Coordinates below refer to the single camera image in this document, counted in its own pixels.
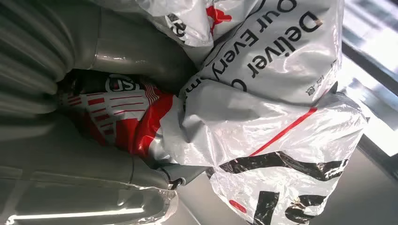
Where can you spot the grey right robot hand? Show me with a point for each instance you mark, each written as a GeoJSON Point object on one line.
{"type": "Point", "coordinates": [130, 46]}

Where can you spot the aluminium conveyor frame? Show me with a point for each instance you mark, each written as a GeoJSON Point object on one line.
{"type": "Point", "coordinates": [374, 104]}

